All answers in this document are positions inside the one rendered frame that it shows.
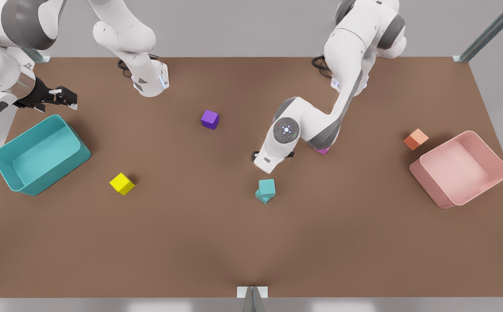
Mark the blue cube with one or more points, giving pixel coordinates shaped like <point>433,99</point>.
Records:
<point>267,186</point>
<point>263,199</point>

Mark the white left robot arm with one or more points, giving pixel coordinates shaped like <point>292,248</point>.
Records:
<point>346,52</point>

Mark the teal plastic bin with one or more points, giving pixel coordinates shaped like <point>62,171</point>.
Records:
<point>39,154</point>

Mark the purple cube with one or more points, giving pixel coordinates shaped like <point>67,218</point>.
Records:
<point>209,119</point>

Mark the magenta cube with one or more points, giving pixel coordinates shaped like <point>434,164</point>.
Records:
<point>322,151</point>

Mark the yellow cube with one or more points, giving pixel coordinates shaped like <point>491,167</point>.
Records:
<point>121,183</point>

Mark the orange cube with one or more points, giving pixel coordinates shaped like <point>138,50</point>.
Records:
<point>415,139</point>

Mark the pink plastic bin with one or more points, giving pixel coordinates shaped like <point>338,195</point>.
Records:
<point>461,169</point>

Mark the silver frame post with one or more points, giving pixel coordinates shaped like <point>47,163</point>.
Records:
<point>39,56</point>
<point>252,299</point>
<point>489,32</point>

